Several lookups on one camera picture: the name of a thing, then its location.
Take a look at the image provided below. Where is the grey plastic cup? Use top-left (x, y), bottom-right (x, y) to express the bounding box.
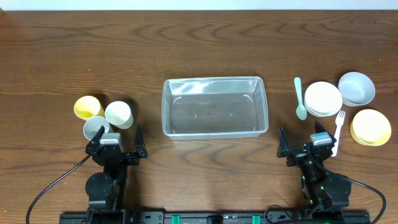
top-left (83, 116), bottom-right (113, 140)

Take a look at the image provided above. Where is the white plastic bowl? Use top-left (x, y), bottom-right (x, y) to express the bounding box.
top-left (304, 82), bottom-right (343, 117)

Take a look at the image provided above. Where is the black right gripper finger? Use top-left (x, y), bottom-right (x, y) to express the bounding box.
top-left (315, 120), bottom-right (336, 144)
top-left (277, 126), bottom-right (290, 151)

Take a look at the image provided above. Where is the mint green plastic spoon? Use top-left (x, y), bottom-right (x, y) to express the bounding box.
top-left (294, 77), bottom-right (307, 120)

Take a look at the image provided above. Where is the white plastic cup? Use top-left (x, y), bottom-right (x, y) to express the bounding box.
top-left (104, 101), bottom-right (134, 129)

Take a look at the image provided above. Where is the yellow plastic cup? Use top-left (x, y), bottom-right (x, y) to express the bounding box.
top-left (73, 96), bottom-right (104, 121)

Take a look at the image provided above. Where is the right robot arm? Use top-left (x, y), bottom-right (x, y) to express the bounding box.
top-left (277, 121), bottom-right (351, 223)

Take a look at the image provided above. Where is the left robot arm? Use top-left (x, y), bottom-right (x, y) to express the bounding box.
top-left (85, 126), bottom-right (147, 223)

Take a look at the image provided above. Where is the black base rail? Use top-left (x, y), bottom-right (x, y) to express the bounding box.
top-left (59, 208), bottom-right (371, 224)

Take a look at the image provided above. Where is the clear plastic container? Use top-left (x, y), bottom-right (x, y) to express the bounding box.
top-left (162, 77), bottom-right (269, 140)

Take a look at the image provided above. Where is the yellow plastic bowl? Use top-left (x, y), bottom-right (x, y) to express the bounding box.
top-left (350, 109), bottom-right (392, 146)

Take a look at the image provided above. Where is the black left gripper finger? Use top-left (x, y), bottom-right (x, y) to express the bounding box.
top-left (89, 126), bottom-right (105, 147)
top-left (134, 124), bottom-right (146, 152)

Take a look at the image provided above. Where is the pink plastic fork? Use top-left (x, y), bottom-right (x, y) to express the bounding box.
top-left (332, 110), bottom-right (346, 157)

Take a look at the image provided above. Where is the grey plastic bowl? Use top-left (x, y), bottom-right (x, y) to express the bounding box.
top-left (338, 72), bottom-right (376, 107)

